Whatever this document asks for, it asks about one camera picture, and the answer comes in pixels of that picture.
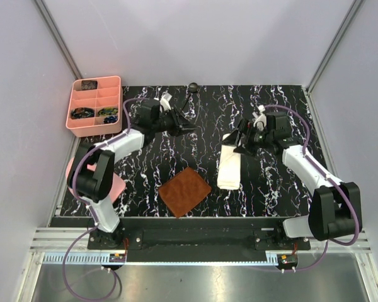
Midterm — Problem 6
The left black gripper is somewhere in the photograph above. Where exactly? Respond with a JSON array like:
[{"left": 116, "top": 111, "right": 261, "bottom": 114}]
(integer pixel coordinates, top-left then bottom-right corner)
[{"left": 153, "top": 107, "right": 197, "bottom": 137}]

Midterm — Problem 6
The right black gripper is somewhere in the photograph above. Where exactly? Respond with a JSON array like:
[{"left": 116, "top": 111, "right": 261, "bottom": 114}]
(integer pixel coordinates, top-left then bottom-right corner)
[{"left": 220, "top": 118, "right": 273, "bottom": 157}]

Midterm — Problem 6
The white cloth napkin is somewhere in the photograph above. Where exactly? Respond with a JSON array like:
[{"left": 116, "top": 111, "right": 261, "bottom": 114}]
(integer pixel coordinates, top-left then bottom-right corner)
[{"left": 217, "top": 145, "right": 241, "bottom": 190}]

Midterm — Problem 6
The black spoon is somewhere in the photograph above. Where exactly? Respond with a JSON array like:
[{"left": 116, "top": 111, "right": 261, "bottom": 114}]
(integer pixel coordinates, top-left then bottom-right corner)
[{"left": 181, "top": 82, "right": 199, "bottom": 111}]

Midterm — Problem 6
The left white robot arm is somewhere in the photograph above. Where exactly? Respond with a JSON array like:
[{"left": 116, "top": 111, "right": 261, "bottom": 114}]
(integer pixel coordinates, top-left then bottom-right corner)
[{"left": 67, "top": 98, "right": 197, "bottom": 249}]

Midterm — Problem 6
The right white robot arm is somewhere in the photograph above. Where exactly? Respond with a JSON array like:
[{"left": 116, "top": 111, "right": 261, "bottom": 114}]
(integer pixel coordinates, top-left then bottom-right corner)
[{"left": 222, "top": 106, "right": 362, "bottom": 250}]

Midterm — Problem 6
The black marble patterned mat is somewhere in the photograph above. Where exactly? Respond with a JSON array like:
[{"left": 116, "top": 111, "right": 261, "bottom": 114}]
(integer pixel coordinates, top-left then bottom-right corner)
[{"left": 114, "top": 84, "right": 331, "bottom": 217}]

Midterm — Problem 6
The brown folded cloth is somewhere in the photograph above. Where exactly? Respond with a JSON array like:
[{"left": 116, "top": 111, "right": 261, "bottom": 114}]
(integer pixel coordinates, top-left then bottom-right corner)
[{"left": 158, "top": 167, "right": 211, "bottom": 218}]

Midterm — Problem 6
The pink baseball cap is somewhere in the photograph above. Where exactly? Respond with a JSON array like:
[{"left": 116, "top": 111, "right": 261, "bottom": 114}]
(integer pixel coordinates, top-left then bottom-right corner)
[{"left": 65, "top": 157, "right": 126, "bottom": 205}]

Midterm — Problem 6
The pink divided organizer tray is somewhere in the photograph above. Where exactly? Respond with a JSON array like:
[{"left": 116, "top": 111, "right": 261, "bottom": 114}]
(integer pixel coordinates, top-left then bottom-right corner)
[{"left": 66, "top": 75, "right": 123, "bottom": 138}]

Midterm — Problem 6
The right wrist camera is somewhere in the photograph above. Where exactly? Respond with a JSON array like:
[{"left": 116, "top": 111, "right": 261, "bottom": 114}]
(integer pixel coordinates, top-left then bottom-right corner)
[{"left": 253, "top": 105, "right": 291, "bottom": 139}]

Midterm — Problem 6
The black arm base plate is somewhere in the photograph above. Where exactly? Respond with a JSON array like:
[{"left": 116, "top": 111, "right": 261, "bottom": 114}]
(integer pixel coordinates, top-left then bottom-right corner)
[{"left": 88, "top": 217, "right": 311, "bottom": 264}]

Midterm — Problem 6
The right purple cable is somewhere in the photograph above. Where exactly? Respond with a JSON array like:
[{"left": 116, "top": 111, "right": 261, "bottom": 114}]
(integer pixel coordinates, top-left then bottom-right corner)
[{"left": 248, "top": 104, "right": 358, "bottom": 273}]

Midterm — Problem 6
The purple cable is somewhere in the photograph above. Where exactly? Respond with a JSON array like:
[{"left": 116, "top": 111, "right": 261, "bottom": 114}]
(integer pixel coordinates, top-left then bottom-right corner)
[
  {"left": 248, "top": 104, "right": 358, "bottom": 273},
  {"left": 62, "top": 98, "right": 149, "bottom": 298}
]

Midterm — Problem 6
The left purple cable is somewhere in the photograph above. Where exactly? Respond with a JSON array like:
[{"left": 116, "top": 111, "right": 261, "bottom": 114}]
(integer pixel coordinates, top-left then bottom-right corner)
[{"left": 62, "top": 98, "right": 149, "bottom": 298}]

